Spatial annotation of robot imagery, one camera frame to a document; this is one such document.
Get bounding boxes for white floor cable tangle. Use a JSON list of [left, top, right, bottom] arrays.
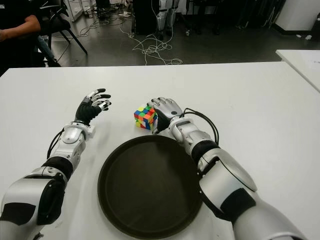
[[119, 0, 183, 66]]

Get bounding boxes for multicoloured Rubik's cube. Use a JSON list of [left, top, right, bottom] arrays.
[[133, 103, 159, 131]]

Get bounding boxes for neighbouring white table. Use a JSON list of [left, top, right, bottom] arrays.
[[275, 49, 320, 93]]

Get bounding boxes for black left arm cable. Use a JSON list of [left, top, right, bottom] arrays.
[[46, 129, 66, 161]]

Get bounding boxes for white glass display cabinet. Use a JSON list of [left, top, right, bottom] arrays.
[[63, 0, 85, 23]]

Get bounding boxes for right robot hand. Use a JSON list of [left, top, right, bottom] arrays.
[[146, 97, 183, 135]]

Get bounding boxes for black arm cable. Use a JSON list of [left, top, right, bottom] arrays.
[[180, 107, 220, 151], [46, 129, 66, 161]]

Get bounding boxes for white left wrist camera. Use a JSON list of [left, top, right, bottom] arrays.
[[86, 125, 97, 139]]

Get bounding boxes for white cabinet black base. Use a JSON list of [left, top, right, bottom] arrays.
[[273, 0, 320, 37]]

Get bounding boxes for dark brown round plate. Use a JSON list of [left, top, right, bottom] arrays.
[[97, 135, 205, 235]]

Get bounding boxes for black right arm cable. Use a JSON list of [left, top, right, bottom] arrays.
[[180, 107, 220, 151]]

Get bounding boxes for black chair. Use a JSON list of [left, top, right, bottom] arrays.
[[38, 0, 89, 61]]

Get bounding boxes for seated person black shirt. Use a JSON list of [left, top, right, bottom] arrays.
[[0, 0, 61, 73]]

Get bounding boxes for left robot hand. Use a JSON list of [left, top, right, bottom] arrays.
[[74, 88, 113, 126]]

